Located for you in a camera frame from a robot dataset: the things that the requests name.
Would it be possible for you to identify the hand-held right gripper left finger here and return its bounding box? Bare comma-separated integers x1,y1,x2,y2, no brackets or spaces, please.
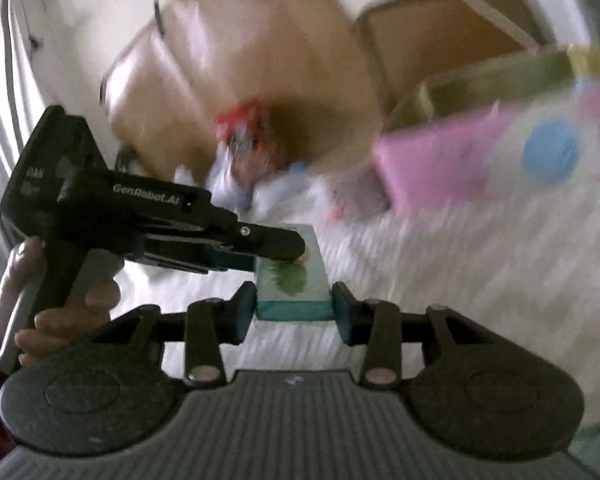
91,282,258,389

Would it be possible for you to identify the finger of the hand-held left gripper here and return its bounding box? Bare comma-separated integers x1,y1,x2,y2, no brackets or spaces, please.
125,235,257,276
230,222,307,264

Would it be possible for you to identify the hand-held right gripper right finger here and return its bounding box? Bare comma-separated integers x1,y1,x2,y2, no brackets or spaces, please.
331,282,506,391

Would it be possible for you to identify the blue sponge with leaf print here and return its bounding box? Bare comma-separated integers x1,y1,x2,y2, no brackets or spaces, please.
253,223,334,322

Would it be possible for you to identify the pink tin box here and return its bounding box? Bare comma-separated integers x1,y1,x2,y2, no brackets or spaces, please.
372,45,600,217

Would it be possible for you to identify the person's left hand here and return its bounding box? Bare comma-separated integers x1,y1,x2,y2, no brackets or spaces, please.
0,237,122,367

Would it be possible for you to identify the clear plastic bag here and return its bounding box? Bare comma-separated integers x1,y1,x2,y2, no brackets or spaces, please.
174,145,262,212

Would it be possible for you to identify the zigzag patterned cloth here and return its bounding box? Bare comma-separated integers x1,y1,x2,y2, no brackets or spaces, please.
105,157,600,463

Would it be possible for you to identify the brown cardboard sheet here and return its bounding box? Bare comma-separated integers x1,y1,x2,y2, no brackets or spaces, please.
99,0,382,187

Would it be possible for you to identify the brown tray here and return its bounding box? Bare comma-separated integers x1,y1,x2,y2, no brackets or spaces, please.
352,0,556,117

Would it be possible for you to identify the white power cable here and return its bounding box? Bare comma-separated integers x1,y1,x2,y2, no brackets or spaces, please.
375,0,539,54

